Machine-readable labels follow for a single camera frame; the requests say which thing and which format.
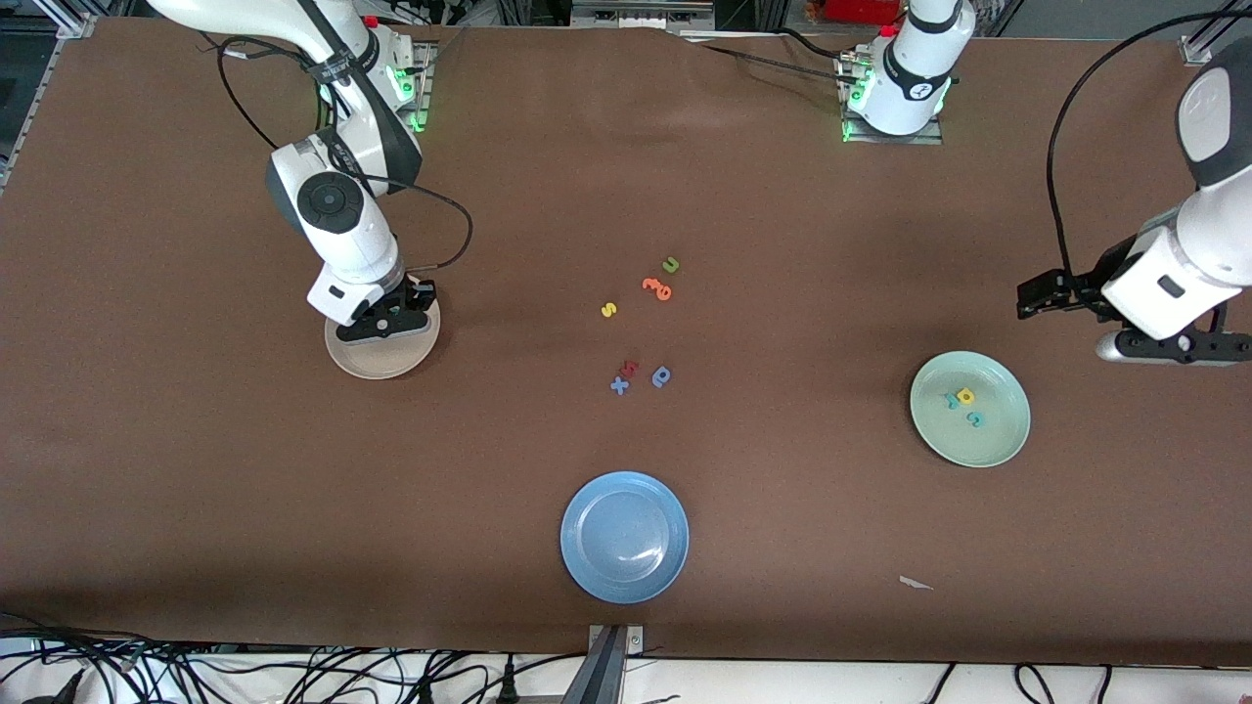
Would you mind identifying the blue plate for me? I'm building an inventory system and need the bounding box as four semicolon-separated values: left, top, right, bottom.
559;470;691;604

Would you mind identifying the black cable on table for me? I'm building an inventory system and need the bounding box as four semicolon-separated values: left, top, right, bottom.
699;43;852;79
778;27;860;62

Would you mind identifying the grey power strip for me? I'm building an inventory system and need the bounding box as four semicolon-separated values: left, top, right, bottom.
570;0;717;32

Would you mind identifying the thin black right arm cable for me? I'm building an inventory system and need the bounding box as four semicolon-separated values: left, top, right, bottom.
196;29;338;153

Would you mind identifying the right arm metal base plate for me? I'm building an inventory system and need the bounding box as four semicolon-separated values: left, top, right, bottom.
386;44;433;134

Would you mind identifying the red box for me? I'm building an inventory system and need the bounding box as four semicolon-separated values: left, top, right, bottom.
824;0;903;25

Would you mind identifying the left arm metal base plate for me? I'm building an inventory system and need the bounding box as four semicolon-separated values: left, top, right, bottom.
841;54;945;146

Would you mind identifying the pale green plate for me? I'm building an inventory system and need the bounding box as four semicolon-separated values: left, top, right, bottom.
909;350;1032;468

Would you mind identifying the aluminium frame corner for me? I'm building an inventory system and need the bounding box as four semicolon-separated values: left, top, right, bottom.
1179;0;1252;67
39;0;101;40

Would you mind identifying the aluminium profile beam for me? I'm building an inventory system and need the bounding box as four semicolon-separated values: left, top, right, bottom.
559;624;647;704

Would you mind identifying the brown paper table cover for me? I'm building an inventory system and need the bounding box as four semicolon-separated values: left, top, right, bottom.
0;18;1252;668

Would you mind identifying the tangled black cable bundle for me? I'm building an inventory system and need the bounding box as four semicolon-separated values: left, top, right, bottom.
0;611;559;704

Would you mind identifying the beige brown plate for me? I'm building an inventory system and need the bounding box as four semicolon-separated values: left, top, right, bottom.
324;293;442;380

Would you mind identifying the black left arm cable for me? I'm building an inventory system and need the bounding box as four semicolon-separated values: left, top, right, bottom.
1047;8;1252;280

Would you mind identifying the thick black right gripper cable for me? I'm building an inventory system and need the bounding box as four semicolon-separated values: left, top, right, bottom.
377;176;474;273

